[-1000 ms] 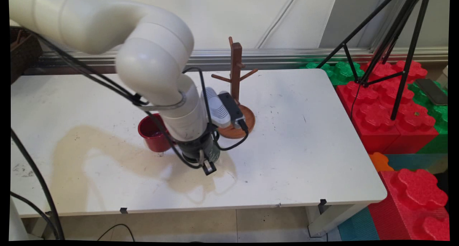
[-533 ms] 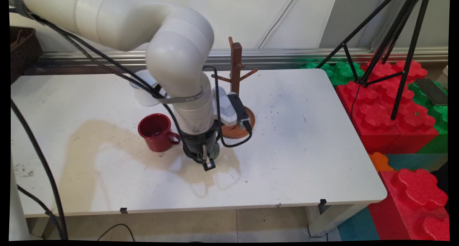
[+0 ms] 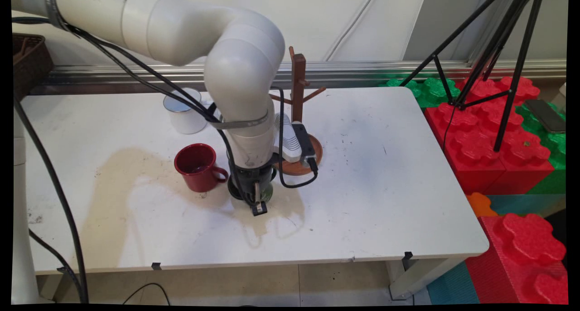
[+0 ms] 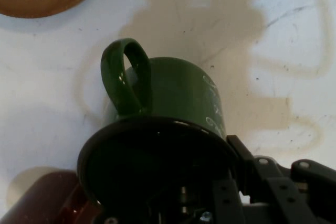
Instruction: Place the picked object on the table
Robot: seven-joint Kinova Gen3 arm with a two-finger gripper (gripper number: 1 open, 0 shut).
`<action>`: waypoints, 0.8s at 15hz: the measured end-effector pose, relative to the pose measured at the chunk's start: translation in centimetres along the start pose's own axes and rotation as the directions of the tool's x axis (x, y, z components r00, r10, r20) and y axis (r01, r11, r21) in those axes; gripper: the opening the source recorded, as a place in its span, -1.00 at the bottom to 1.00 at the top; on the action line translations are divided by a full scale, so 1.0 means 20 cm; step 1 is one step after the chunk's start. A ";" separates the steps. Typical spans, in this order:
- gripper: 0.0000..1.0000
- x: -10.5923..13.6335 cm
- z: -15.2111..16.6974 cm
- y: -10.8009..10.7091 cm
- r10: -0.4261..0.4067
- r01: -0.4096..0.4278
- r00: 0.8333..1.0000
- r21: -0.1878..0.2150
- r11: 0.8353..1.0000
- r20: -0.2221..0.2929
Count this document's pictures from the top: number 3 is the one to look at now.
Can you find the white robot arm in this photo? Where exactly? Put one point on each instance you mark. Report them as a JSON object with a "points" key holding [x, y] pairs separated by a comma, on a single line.
{"points": [[181, 30]]}

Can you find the red foam building block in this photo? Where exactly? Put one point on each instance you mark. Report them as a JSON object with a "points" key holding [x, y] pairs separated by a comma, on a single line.
{"points": [[476, 148], [521, 256]]}

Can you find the red ceramic mug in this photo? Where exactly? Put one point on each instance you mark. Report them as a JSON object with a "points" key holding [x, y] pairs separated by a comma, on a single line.
{"points": [[199, 179]]}

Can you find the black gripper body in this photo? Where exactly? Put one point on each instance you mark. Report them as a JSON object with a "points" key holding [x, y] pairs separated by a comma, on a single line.
{"points": [[253, 175]]}

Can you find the black tripod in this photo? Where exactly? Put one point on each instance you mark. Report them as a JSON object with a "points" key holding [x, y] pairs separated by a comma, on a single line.
{"points": [[459, 104]]}

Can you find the green ceramic mug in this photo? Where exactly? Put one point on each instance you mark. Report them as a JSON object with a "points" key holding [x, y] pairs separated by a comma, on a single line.
{"points": [[267, 194]]}

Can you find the dark wicker basket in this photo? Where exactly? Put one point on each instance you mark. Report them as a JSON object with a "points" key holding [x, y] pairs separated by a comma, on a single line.
{"points": [[31, 61]]}

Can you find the green foam building block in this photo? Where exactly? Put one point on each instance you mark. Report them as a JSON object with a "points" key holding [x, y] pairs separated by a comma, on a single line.
{"points": [[555, 143], [435, 91]]}

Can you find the white enamel mug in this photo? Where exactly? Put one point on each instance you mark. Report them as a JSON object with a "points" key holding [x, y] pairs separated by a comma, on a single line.
{"points": [[186, 123]]}

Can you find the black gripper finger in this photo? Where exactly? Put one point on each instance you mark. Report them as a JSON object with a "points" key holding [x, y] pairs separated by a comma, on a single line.
{"points": [[259, 208]]}

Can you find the black table edge clip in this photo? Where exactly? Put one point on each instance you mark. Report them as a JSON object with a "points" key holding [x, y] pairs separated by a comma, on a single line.
{"points": [[156, 266], [408, 255], [62, 270]]}

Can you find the white ribbed camera mount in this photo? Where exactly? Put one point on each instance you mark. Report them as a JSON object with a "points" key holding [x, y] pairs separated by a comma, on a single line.
{"points": [[285, 138]]}

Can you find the orange foam building block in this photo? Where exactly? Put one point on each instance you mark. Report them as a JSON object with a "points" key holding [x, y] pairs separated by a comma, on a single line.
{"points": [[480, 204]]}

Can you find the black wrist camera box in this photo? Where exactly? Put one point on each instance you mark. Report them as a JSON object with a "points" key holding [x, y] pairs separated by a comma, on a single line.
{"points": [[302, 141]]}

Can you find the aluminium window rail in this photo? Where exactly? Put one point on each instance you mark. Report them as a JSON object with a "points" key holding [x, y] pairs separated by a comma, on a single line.
{"points": [[136, 75]]}

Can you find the black smartphone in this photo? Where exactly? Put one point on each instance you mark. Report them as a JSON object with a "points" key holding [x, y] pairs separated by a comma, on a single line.
{"points": [[546, 116]]}

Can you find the white table leg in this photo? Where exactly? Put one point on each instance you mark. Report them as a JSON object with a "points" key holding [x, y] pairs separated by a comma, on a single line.
{"points": [[408, 279]]}

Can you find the teal foam building block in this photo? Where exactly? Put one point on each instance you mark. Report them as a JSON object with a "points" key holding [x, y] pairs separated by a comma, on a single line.
{"points": [[453, 286], [525, 204]]}

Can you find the wooden mug tree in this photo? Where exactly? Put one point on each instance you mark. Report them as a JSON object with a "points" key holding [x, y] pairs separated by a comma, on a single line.
{"points": [[299, 75]]}

